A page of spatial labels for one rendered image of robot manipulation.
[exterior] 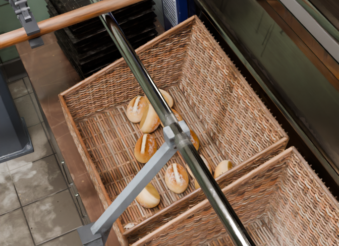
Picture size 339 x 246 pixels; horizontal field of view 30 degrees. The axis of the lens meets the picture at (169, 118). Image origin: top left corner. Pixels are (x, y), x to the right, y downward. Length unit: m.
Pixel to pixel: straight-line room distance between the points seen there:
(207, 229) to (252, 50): 0.48
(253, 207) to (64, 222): 1.03
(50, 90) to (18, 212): 0.64
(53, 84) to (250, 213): 0.86
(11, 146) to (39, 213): 0.34
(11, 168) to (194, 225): 1.30
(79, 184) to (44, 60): 0.57
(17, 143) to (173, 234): 1.27
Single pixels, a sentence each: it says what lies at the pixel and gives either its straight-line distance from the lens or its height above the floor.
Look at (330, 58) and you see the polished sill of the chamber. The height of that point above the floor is 1.17.
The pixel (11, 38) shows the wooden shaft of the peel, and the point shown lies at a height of 1.21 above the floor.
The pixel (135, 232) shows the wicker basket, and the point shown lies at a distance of 1.62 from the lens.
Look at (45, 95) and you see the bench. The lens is 2.18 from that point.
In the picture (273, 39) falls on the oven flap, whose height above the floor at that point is 1.04.
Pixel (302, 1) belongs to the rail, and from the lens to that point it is 1.07.
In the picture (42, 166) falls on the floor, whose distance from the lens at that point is 2.73.
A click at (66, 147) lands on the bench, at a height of 0.58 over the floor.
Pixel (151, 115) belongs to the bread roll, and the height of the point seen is 0.65.
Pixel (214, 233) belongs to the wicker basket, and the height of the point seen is 0.62.
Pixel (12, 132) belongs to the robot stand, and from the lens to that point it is 2.70.
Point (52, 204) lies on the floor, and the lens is 2.61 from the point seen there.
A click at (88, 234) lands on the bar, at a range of 1.37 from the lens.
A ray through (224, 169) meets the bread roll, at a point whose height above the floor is 0.65.
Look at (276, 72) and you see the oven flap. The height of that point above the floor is 0.98.
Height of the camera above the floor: 2.10
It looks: 49 degrees down
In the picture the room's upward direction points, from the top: 7 degrees counter-clockwise
